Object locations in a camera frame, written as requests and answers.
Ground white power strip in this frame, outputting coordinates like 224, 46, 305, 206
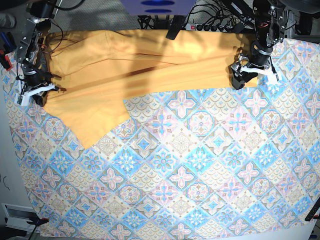
185, 23, 233, 33

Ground red-handled clamp left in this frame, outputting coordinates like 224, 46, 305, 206
0, 49, 13, 71

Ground orange-tipped clamp bottom left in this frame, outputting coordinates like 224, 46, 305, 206
26, 217, 49, 227

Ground patterned blue tablecloth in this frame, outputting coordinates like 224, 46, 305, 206
0, 39, 320, 240

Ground orange T-shirt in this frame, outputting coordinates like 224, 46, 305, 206
44, 29, 254, 148

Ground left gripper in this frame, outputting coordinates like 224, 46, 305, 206
231, 53, 282, 90

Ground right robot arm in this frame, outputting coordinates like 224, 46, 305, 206
14, 0, 61, 107

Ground white vent box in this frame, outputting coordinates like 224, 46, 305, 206
0, 203, 38, 233

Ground tangled black cables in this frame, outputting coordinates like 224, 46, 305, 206
137, 0, 253, 35

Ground white blue logo panel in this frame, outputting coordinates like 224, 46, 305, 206
120, 0, 196, 16

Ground black clamp bottom right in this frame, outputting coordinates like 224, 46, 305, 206
304, 205, 320, 222

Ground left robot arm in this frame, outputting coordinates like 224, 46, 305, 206
230, 0, 286, 90

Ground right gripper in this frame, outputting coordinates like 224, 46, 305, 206
14, 80, 59, 107

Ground black table clamp top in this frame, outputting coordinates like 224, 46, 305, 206
166, 15, 186, 40

